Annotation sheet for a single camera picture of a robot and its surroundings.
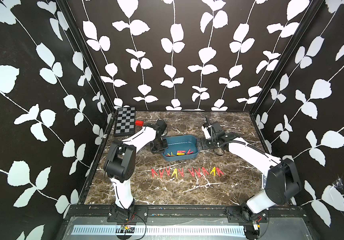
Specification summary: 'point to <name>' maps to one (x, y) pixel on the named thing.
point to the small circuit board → (127, 229)
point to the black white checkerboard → (125, 122)
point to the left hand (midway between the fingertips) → (165, 149)
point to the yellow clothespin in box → (180, 154)
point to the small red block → (138, 123)
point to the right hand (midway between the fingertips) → (200, 141)
